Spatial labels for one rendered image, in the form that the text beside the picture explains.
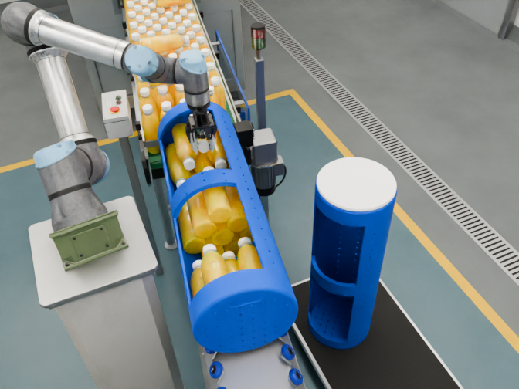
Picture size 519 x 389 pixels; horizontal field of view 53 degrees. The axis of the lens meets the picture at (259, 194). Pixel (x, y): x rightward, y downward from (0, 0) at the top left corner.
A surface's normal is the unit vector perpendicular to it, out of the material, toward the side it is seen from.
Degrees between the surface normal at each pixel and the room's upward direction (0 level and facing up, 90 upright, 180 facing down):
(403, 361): 0
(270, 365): 0
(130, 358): 90
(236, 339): 90
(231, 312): 90
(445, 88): 0
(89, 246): 90
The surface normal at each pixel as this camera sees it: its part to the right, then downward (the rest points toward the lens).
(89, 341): 0.40, 0.62
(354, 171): -0.04, -0.73
